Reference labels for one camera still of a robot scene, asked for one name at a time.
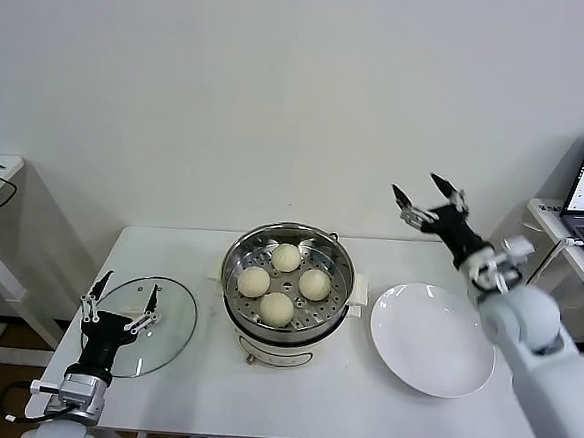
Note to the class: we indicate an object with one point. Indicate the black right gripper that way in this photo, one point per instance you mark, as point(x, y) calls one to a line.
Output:
point(459, 230)

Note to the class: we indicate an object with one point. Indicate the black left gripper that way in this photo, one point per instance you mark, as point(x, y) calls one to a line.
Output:
point(106, 336)

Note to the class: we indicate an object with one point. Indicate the round glass pot lid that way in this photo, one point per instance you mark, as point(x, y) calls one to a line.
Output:
point(179, 321)

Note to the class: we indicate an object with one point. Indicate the white steamed baozi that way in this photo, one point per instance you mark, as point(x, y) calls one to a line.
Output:
point(286, 257)
point(275, 309)
point(254, 281)
point(315, 284)

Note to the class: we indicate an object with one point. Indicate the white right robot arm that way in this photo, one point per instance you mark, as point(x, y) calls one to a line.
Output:
point(538, 356)

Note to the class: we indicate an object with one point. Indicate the perforated steel steamer basket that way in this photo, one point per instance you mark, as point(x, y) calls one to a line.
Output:
point(336, 302)

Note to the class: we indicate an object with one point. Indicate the white laptop side table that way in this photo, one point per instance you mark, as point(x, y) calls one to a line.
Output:
point(543, 211)

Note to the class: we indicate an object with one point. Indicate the white round plate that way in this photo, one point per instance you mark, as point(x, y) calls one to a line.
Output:
point(428, 344)

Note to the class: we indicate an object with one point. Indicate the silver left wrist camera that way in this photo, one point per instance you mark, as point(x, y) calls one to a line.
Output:
point(79, 390)

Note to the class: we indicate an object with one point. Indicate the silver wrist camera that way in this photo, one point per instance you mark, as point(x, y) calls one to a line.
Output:
point(519, 246)
point(79, 390)

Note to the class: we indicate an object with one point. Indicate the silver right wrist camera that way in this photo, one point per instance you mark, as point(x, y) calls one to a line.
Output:
point(519, 246)

